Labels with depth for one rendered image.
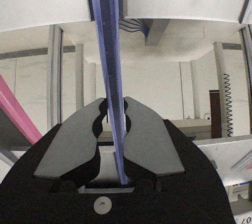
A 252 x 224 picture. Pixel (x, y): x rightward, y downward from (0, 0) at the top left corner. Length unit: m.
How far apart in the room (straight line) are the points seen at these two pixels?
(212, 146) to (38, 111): 2.16
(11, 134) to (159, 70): 1.89
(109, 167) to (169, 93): 1.78
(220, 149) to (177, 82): 1.81
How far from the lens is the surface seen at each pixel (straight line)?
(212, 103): 0.69
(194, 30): 0.65
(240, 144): 0.32
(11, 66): 2.64
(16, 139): 0.31
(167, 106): 1.99
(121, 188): 0.36
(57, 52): 0.54
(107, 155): 0.24
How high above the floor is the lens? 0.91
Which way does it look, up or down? 4 degrees down
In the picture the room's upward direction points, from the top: 178 degrees clockwise
